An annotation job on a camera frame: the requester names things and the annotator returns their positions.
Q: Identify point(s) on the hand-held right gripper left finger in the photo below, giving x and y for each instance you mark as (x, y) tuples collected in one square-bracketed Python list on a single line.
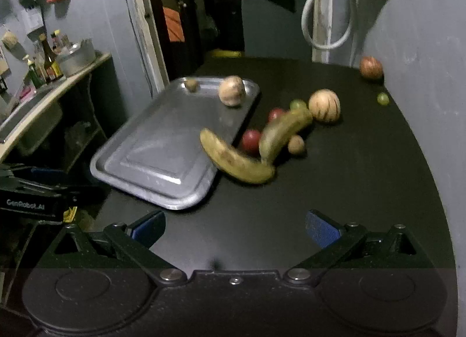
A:
[(149, 227)]

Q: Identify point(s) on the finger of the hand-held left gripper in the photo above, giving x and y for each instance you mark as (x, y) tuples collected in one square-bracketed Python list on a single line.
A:
[(49, 174)]

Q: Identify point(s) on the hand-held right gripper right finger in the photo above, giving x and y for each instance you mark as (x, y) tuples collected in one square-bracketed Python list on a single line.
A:
[(320, 230)]

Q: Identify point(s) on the metal tray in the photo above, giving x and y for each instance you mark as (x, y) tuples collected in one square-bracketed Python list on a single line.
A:
[(160, 151)]

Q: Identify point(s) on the spotted yellow banana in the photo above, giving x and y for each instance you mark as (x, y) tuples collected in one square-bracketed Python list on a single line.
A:
[(236, 162)]

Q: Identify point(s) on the green grape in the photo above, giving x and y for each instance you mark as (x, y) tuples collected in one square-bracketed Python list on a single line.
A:
[(297, 104), (382, 98)]

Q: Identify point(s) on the wooden counter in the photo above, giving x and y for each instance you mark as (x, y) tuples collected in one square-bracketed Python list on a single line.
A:
[(54, 97)]

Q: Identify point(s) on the small brown fruit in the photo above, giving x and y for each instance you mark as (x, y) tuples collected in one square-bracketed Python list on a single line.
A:
[(296, 145), (191, 85)]

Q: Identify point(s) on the green bottle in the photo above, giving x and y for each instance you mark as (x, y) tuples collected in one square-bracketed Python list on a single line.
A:
[(34, 75)]

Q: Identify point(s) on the greenish brown banana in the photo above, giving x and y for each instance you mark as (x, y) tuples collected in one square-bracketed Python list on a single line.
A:
[(282, 133)]

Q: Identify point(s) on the dark glass bottle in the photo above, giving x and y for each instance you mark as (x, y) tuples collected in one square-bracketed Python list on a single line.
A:
[(49, 62)]

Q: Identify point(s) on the red round fruit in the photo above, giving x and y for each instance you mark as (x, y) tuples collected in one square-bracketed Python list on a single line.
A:
[(275, 115), (250, 140)]

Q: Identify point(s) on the metal pot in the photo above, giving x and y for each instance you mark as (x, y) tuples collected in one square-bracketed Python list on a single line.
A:
[(77, 58)]

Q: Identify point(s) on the striped pale round melon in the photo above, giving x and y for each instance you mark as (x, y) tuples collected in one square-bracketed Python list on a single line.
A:
[(324, 106)]

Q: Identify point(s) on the plain pale round melon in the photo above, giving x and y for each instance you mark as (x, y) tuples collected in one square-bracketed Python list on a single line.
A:
[(231, 90)]

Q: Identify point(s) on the red apple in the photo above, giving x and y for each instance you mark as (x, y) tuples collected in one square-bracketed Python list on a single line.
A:
[(371, 67)]

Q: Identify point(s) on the yellow object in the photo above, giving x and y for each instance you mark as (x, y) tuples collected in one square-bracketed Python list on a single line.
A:
[(225, 54)]

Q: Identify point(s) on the blue grey cabinet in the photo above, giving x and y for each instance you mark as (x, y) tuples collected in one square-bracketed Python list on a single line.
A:
[(273, 27)]

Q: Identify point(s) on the dark door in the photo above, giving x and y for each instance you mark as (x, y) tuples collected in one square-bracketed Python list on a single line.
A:
[(182, 2)]

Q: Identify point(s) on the wall poster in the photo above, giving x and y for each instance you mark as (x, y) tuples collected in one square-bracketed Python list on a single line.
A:
[(173, 24)]

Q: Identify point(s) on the white post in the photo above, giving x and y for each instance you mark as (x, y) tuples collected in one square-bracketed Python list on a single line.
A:
[(322, 24)]

